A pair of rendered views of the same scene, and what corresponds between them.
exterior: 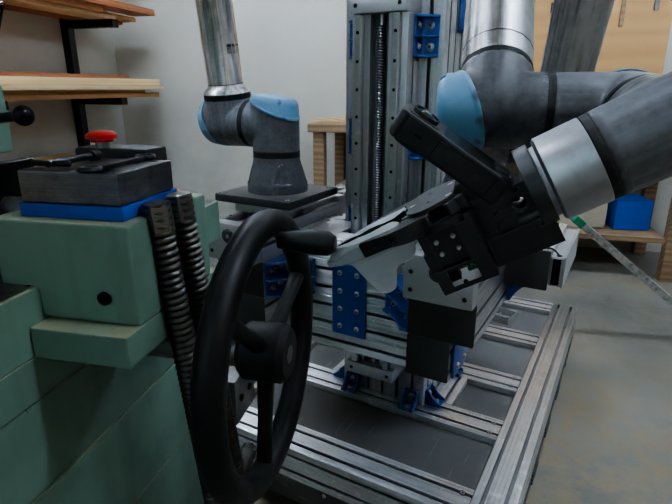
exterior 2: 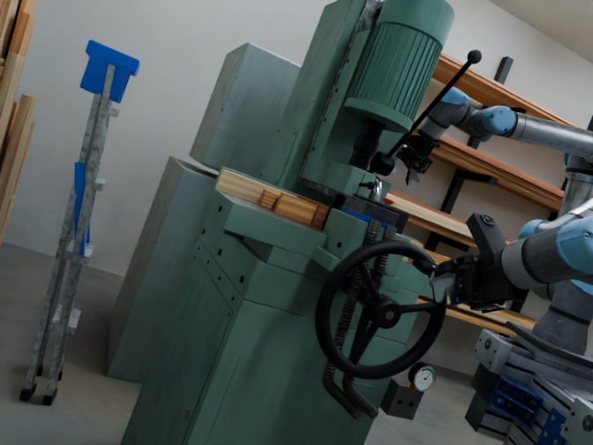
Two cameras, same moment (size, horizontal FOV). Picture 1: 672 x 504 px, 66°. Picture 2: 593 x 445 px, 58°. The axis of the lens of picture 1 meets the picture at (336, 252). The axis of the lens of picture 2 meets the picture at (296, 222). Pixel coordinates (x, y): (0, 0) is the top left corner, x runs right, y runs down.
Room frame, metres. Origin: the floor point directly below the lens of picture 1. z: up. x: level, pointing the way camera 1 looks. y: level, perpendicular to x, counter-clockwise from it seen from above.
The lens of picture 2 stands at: (-0.32, -0.66, 0.99)
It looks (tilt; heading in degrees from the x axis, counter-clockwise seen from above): 4 degrees down; 55
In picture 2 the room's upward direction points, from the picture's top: 21 degrees clockwise
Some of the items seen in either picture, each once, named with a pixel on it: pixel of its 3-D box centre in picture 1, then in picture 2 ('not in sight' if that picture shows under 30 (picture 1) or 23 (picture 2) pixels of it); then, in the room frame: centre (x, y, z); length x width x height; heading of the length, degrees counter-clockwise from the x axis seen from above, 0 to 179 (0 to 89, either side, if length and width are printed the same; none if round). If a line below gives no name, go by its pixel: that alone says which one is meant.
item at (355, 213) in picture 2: (109, 174); (377, 212); (0.49, 0.21, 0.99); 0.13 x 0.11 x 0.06; 168
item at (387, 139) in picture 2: not in sight; (386, 129); (0.73, 0.58, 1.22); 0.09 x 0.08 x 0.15; 78
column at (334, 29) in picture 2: not in sight; (325, 129); (0.60, 0.69, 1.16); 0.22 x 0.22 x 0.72; 78
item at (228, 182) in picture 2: not in sight; (326, 218); (0.53, 0.43, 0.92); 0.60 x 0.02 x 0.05; 168
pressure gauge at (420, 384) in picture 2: not in sight; (419, 379); (0.75, 0.14, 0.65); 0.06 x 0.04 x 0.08; 168
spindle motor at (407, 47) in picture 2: not in sight; (398, 63); (0.54, 0.40, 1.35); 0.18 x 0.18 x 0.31
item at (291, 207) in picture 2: not in sight; (324, 219); (0.48, 0.38, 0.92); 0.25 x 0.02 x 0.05; 168
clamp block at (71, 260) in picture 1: (113, 248); (363, 241); (0.48, 0.22, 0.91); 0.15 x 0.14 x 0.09; 168
